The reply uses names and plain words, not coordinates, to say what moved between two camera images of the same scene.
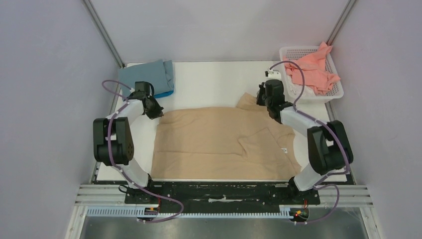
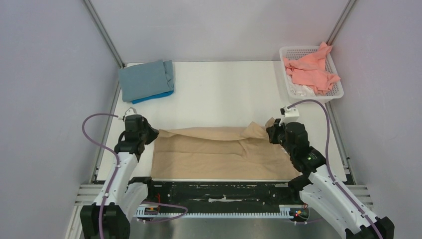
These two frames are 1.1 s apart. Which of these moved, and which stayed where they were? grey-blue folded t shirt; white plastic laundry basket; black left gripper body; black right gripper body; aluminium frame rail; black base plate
Moved: black right gripper body; black left gripper body
Stayed: grey-blue folded t shirt; white plastic laundry basket; aluminium frame rail; black base plate
